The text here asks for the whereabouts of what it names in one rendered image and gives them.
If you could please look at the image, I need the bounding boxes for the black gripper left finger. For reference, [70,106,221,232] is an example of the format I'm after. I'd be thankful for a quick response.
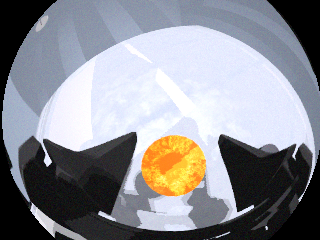
[43,132,137,215]

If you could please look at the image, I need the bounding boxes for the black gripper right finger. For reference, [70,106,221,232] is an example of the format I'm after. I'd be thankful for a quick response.
[217,133,297,213]

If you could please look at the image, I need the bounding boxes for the orange knob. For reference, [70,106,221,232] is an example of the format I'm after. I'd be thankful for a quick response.
[141,136,207,196]

